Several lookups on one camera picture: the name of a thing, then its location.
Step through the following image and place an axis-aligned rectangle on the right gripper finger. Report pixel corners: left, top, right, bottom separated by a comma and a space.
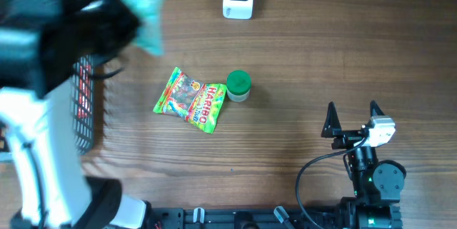
321, 101, 342, 138
370, 100, 385, 117

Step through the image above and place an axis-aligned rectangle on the light blue tissue packet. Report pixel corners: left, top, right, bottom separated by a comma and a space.
122, 0, 165, 56

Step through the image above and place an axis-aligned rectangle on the red package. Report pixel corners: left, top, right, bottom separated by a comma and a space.
78, 64, 92, 118

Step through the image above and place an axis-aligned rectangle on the green lid plastic jar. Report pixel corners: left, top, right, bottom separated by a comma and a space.
226, 70, 251, 102

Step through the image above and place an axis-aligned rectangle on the green Haribo candy bag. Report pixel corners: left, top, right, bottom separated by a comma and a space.
154, 67, 227, 133

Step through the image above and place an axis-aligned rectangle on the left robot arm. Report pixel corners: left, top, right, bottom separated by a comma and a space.
1, 0, 150, 228

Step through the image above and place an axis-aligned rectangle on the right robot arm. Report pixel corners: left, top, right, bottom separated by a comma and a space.
321, 101, 406, 229

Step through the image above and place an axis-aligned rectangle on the grey plastic mesh basket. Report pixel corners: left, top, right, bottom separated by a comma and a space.
1, 55, 95, 163

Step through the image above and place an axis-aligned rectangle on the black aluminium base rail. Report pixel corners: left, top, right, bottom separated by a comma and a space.
144, 205, 403, 229

